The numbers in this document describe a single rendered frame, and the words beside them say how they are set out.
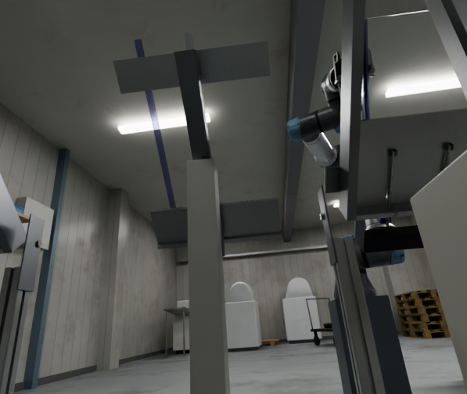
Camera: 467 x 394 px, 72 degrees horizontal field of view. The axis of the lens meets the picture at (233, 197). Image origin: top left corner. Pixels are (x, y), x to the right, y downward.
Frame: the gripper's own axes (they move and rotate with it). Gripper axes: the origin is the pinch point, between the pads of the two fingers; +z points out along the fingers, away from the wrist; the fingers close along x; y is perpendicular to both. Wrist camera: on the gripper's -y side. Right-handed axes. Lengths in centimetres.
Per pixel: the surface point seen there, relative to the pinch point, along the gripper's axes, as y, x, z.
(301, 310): -448, 9, -651
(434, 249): -26, -8, 44
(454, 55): -7, -11, 53
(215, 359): -46, -38, 32
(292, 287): -401, -3, -687
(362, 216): -30.3, -6.6, 11.5
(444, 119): -13.1, 10.8, 10.8
